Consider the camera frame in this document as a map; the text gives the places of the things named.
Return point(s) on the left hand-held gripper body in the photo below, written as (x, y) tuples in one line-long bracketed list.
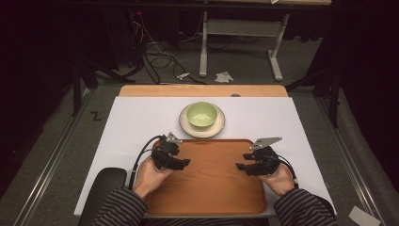
[(165, 150)]

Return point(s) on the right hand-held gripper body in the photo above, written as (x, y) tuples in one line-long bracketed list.
[(263, 157)]

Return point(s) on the person's right hand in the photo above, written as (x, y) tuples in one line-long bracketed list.
[(278, 183)]

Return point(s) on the person's left hand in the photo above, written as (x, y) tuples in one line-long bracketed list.
[(150, 177)]

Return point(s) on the white table mat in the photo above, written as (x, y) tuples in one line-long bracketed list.
[(138, 125)]

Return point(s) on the wooden tray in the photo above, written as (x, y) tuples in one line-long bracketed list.
[(210, 188)]

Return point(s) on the cream plate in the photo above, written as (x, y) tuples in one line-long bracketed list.
[(216, 127)]

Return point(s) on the green bowl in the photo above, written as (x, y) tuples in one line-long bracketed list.
[(201, 114)]

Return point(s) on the black chair armrest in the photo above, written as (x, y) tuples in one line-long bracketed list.
[(103, 194)]

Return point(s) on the crumpled white paper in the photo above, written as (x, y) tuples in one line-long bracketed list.
[(224, 77)]

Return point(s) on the black metal stand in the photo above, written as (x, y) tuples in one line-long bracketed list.
[(326, 84), (81, 78)]

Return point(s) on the white paper sheet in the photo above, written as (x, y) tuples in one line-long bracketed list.
[(363, 216)]

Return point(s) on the metal floor rail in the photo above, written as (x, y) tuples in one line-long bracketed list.
[(50, 163), (351, 160)]

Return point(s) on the white metal desk frame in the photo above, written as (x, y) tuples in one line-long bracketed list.
[(241, 28)]

